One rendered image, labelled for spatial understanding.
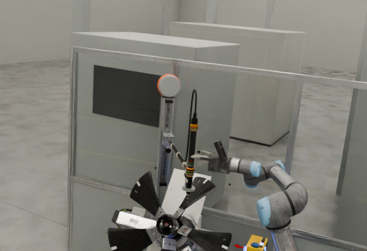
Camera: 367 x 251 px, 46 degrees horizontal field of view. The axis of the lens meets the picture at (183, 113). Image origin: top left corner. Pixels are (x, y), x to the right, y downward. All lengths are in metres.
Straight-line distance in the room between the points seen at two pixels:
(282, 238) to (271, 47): 6.36
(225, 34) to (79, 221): 5.50
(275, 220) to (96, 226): 2.07
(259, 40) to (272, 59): 0.42
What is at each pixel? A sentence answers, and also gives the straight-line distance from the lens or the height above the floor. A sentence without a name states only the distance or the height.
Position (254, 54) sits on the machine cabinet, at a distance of 8.25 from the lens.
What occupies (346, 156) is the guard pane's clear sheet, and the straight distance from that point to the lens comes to 2.92.
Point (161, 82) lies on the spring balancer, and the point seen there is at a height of 1.91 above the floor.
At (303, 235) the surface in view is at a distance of 3.14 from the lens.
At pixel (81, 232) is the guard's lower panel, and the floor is 0.51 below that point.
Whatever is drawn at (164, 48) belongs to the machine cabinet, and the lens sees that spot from 4.42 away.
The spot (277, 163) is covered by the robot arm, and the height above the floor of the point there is 1.64.
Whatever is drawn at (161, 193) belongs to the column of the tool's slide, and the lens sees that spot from 3.16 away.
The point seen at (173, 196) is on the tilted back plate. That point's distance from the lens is 2.83.
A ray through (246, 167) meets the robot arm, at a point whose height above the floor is 1.64.
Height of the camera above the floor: 2.38
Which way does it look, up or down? 13 degrees down
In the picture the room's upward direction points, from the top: 5 degrees clockwise
